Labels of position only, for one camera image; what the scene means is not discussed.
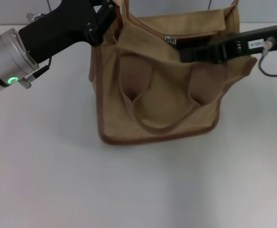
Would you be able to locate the khaki canvas food bag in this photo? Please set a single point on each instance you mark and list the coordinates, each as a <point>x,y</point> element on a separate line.
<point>167,99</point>

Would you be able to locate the silver metal zipper pull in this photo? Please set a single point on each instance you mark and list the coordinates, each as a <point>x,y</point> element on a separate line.
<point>171,40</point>

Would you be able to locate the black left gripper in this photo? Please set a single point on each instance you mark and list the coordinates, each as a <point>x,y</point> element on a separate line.
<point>58,28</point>

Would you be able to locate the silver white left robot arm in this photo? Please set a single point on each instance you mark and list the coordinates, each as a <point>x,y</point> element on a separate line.
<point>8,61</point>

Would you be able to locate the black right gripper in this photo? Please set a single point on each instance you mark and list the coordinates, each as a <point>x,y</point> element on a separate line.
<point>238,50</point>

